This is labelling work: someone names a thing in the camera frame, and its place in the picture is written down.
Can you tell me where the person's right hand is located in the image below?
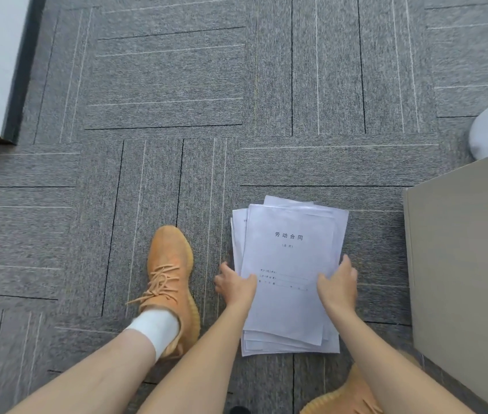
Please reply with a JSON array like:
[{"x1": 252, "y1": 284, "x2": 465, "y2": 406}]
[{"x1": 316, "y1": 254, "x2": 359, "y2": 316}]

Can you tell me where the person's left hand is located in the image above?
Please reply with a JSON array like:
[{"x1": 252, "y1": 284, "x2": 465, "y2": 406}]
[{"x1": 214, "y1": 262, "x2": 258, "y2": 313}]

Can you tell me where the stack of white paper sheets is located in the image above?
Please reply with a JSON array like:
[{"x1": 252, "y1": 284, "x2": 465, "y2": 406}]
[{"x1": 230, "y1": 195, "x2": 350, "y2": 357}]

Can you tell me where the person's left forearm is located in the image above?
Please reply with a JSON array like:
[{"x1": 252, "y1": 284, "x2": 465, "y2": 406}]
[{"x1": 135, "y1": 297, "x2": 256, "y2": 414}]

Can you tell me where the person's right forearm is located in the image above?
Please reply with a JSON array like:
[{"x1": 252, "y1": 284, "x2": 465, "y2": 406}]
[{"x1": 322, "y1": 305, "x2": 480, "y2": 414}]

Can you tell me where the person's left orange sneaker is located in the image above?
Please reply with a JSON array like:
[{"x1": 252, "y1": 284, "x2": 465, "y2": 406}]
[{"x1": 126, "y1": 225, "x2": 202, "y2": 363}]

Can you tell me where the person's orange sneaker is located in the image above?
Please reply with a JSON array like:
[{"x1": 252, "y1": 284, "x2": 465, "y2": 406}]
[
  {"x1": 300, "y1": 351, "x2": 424, "y2": 414},
  {"x1": 126, "y1": 225, "x2": 202, "y2": 363}
]

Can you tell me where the white sock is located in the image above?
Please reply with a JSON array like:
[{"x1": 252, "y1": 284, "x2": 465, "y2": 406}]
[{"x1": 124, "y1": 309, "x2": 181, "y2": 363}]

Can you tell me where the person's right orange sneaker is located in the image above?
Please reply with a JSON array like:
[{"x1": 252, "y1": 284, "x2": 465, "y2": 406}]
[{"x1": 300, "y1": 351, "x2": 424, "y2": 414}]

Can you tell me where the beige cabinet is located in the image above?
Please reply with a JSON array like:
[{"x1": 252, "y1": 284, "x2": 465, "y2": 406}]
[{"x1": 402, "y1": 144, "x2": 488, "y2": 414}]

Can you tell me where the person's left leg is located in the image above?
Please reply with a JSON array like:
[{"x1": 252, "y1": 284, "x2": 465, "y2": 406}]
[{"x1": 6, "y1": 327, "x2": 159, "y2": 414}]

